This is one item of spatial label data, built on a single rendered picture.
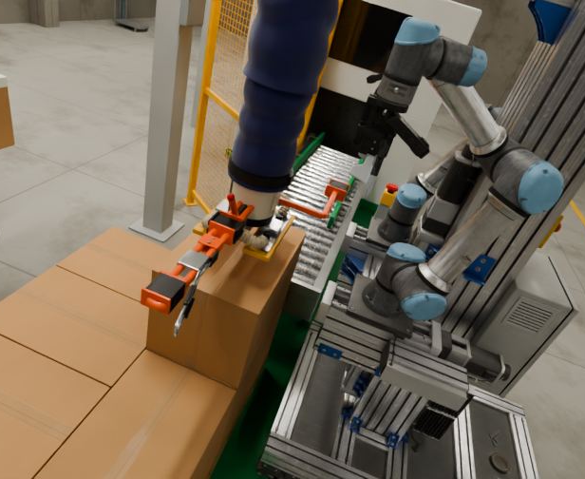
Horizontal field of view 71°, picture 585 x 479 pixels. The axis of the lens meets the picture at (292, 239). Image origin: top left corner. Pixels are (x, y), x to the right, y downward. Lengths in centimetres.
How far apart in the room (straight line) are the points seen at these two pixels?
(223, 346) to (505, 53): 1077
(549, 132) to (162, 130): 223
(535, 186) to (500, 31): 1054
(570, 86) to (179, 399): 155
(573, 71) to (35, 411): 185
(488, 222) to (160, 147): 226
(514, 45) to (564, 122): 1032
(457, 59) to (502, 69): 1078
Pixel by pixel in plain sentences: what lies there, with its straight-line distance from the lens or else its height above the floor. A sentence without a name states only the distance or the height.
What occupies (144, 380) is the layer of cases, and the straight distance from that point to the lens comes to 167.
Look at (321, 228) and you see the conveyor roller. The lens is 276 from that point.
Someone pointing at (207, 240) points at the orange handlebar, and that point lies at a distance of 121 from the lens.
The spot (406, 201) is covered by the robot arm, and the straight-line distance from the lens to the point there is 175.
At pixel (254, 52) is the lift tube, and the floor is 167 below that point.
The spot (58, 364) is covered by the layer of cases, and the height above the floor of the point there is 54.
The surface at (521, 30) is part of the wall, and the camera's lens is 1167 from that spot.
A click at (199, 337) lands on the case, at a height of 72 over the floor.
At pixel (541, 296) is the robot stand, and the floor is 123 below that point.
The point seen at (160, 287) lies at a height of 121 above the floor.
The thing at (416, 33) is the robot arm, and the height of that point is 185.
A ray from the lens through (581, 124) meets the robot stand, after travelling 139.
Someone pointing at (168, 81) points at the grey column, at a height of 114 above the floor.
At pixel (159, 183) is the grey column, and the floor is 42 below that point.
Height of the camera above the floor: 190
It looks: 33 degrees down
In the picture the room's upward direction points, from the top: 17 degrees clockwise
